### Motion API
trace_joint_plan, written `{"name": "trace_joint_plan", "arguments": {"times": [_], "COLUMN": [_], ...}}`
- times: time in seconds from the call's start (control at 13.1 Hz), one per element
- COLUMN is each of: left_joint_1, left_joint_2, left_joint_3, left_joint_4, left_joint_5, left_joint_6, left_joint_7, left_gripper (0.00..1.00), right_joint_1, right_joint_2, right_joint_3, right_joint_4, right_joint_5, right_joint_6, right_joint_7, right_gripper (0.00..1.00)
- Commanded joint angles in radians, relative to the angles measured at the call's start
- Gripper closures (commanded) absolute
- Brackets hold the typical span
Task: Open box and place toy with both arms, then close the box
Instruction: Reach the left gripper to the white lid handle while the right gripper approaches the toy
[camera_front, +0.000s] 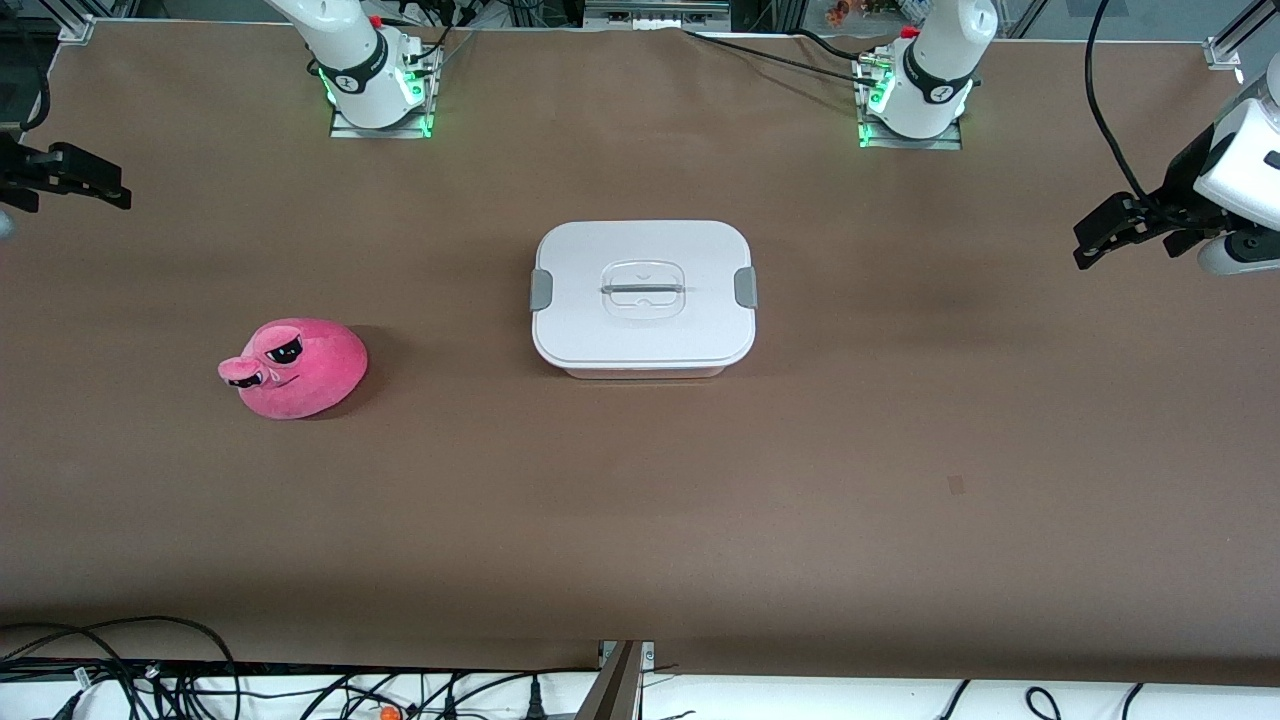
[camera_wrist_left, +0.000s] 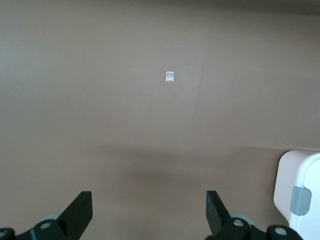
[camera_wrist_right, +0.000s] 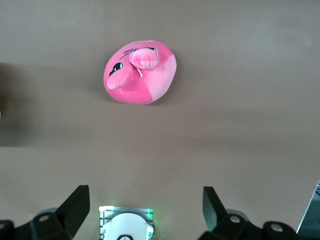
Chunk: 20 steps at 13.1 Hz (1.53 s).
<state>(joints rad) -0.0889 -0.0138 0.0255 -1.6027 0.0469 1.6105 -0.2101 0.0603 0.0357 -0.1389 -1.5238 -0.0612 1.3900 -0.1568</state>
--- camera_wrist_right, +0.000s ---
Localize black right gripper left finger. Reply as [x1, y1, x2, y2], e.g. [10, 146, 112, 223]
[0, 184, 90, 240]

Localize pink plush toy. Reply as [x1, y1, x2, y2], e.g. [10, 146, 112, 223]
[103, 40, 178, 106]

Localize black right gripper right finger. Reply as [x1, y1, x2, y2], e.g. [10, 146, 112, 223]
[197, 186, 301, 240]

